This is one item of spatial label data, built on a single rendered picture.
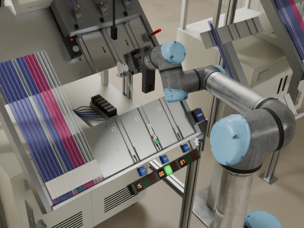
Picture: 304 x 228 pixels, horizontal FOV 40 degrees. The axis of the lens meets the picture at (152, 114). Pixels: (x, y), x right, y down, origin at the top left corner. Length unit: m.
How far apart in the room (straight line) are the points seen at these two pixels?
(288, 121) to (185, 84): 0.41
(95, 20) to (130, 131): 0.44
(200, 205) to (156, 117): 0.89
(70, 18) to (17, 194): 0.72
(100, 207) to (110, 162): 0.64
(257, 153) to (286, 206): 1.52
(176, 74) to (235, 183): 0.42
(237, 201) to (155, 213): 1.24
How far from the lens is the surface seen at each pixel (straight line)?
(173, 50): 1.33
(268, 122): 1.05
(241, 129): 1.01
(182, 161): 1.68
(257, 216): 1.38
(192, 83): 1.37
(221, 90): 1.30
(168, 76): 1.35
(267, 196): 2.57
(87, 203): 2.05
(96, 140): 1.52
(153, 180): 1.60
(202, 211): 2.38
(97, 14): 1.63
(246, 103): 1.21
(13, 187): 1.75
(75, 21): 1.58
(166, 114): 1.68
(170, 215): 2.35
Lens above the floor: 1.79
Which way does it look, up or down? 36 degrees down
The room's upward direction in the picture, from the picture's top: 4 degrees clockwise
